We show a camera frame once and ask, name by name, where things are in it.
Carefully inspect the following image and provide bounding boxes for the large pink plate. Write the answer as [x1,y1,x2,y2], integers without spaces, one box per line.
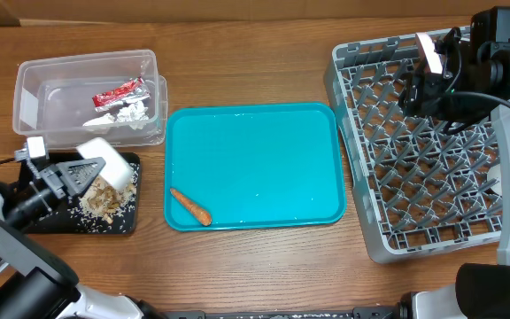
[415,33,444,75]

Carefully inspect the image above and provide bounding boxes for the white bowl with food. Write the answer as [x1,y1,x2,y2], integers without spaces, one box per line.
[76,137,133,191]

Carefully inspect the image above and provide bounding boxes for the white tissue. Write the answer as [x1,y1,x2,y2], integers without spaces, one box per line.
[83,101,149,134]

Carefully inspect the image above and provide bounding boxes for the red foil snack wrapper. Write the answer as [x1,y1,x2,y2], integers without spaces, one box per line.
[92,77,151,112]

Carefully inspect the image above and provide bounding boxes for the orange carrot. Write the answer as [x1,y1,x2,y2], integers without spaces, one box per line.
[170,188,213,227]

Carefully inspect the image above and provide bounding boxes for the white cup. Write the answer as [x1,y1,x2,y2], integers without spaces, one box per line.
[486,164,502,196]

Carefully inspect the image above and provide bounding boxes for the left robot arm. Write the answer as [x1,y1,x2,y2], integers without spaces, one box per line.
[0,158,162,318]

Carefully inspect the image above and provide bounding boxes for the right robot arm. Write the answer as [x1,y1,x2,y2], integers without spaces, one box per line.
[398,6,510,318]

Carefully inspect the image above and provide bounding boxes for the grey dishwasher rack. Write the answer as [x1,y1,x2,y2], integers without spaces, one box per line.
[324,34,503,263]

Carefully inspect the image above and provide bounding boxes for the black plastic tray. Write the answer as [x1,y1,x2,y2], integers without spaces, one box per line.
[27,152,142,235]

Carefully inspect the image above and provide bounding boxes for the spilled rice and peanuts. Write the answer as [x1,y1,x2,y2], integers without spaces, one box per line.
[66,163,140,235]

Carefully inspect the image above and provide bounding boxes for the clear plastic storage bin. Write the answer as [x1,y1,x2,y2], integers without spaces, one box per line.
[12,50,168,150]

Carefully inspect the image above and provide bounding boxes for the teal serving tray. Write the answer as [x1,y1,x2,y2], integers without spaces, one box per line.
[164,102,346,231]

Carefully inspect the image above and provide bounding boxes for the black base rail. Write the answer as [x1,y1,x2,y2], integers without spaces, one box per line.
[161,306,407,319]

